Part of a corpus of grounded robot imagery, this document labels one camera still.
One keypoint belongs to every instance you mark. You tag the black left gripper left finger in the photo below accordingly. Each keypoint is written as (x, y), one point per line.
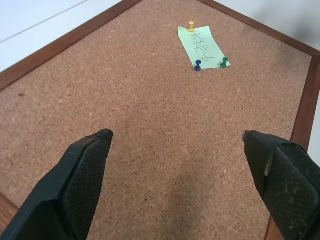
(67, 190)

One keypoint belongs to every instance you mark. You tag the wood-framed cork board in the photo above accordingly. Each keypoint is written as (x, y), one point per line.
(160, 100)

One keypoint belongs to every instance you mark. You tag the green handwritten paper note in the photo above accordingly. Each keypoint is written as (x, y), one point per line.
(202, 46)

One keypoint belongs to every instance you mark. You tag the green push pin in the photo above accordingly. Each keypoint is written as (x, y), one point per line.
(224, 62)

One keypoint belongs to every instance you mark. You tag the blue push pin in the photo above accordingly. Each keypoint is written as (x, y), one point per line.
(198, 65)

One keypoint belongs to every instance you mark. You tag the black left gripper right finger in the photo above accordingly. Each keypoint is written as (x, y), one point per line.
(285, 180)

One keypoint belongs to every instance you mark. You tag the yellow push pin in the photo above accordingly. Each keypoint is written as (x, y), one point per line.
(191, 26)

